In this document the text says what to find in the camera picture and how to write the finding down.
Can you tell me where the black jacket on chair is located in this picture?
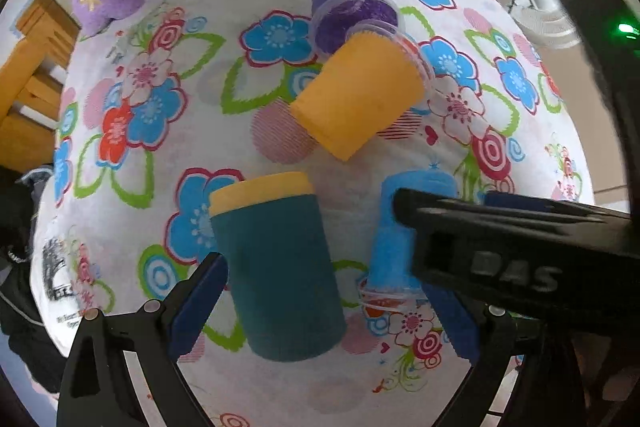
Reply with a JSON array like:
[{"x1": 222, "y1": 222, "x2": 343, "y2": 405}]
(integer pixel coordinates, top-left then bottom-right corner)
[{"x1": 1, "y1": 165, "x2": 66, "y2": 395}]

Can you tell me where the white floor fan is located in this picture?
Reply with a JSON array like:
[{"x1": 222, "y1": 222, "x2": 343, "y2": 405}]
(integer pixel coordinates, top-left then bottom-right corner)
[{"x1": 508, "y1": 0, "x2": 580, "y2": 50}]

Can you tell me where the floral tablecloth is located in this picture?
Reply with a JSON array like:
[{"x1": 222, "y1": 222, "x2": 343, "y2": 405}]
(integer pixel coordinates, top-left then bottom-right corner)
[{"x1": 38, "y1": 0, "x2": 593, "y2": 426}]

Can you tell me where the teal cup yellow rim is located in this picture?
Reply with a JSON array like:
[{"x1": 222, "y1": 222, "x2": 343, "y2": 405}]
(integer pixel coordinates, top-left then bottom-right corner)
[{"x1": 209, "y1": 171, "x2": 346, "y2": 362}]

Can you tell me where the orange plastic cup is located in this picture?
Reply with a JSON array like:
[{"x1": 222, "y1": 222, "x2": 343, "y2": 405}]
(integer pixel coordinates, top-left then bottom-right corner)
[{"x1": 290, "y1": 20, "x2": 433, "y2": 161}]

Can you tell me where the wooden chair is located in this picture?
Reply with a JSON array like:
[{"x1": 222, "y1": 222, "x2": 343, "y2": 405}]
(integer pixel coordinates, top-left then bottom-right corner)
[{"x1": 0, "y1": 0, "x2": 79, "y2": 172}]

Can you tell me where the blue plastic cup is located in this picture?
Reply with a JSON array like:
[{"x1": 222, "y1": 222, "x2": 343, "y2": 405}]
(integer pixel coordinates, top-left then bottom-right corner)
[{"x1": 359, "y1": 165, "x2": 458, "y2": 312}]

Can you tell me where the white printed t-shirt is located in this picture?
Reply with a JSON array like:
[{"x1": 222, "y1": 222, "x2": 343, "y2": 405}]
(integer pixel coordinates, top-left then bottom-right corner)
[{"x1": 29, "y1": 217, "x2": 87, "y2": 358}]

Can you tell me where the purple plastic cup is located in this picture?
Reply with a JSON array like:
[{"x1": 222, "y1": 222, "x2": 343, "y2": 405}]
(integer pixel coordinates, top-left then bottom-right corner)
[{"x1": 309, "y1": 0, "x2": 404, "y2": 58}]

